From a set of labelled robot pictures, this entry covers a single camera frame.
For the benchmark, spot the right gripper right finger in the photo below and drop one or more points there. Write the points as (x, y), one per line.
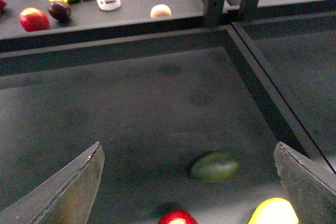
(309, 186)

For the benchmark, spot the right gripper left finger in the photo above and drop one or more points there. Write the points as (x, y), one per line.
(66, 197)

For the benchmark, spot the yellow mango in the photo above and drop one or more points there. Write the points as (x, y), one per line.
(274, 210)

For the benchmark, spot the green mango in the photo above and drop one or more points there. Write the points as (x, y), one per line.
(214, 167)

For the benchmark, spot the red apple near gripper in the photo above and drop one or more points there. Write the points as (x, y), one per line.
(178, 216)

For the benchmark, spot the dark purple plum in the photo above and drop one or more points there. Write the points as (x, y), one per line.
(59, 10)

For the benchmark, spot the pink dragon fruit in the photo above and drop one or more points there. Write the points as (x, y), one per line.
(3, 4)

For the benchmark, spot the pale peach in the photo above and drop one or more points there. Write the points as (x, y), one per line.
(160, 10)

